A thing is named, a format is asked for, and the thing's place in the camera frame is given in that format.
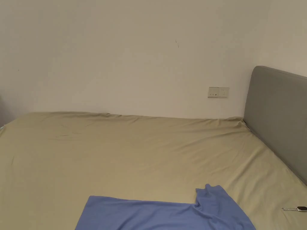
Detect blue shirt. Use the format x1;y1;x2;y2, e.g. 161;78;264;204
75;184;257;230

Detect grey padded headboard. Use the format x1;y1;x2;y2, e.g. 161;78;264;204
243;66;307;186

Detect wristwatch with pale strap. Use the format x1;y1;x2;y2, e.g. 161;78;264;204
282;206;307;212

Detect bed with beige sheet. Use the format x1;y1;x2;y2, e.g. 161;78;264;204
0;111;307;230

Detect white wall socket panel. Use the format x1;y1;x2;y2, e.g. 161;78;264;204
208;87;229;99

